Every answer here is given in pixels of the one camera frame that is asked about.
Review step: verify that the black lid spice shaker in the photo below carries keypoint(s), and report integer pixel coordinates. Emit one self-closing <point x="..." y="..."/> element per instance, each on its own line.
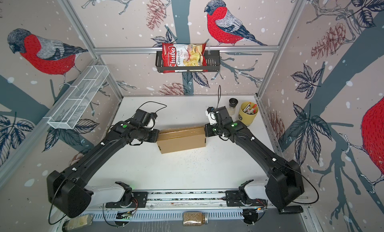
<point x="232" y="106"/>

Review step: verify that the white wire mesh shelf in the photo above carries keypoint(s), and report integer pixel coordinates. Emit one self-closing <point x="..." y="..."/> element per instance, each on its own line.
<point x="71" y="110"/>

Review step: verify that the red cassava chips bag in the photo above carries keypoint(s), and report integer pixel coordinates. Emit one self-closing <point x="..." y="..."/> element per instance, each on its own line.
<point x="183" y="55"/>

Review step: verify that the black wall basket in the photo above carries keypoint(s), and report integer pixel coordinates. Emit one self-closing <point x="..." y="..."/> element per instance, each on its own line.
<point x="212" y="58"/>

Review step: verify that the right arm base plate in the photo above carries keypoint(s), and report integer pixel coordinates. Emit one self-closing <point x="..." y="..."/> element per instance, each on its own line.
<point x="236" y="198"/>

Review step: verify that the yellow pen cup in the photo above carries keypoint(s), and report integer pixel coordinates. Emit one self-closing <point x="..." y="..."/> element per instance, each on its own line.
<point x="247" y="113"/>

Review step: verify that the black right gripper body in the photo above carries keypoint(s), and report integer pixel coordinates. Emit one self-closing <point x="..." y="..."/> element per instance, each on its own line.
<point x="213" y="130"/>

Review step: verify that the brown grain glass jar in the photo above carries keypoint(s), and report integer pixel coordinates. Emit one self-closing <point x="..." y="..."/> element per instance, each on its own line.
<point x="195" y="219"/>

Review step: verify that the black remote device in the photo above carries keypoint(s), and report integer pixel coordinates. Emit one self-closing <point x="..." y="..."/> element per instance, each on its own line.
<point x="290" y="210"/>

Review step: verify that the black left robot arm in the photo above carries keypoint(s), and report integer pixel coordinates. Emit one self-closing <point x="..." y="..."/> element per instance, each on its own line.
<point x="69" y="191"/>

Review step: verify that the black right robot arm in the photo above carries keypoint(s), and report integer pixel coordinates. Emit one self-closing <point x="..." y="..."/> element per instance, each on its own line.
<point x="285" y="182"/>

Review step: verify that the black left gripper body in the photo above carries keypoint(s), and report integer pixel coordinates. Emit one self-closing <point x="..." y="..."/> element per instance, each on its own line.
<point x="149" y="134"/>

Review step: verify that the brown cardboard box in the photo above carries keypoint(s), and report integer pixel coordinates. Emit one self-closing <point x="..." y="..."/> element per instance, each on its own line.
<point x="181" y="139"/>

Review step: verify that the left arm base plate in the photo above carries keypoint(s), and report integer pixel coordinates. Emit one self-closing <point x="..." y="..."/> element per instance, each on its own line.
<point x="141" y="199"/>

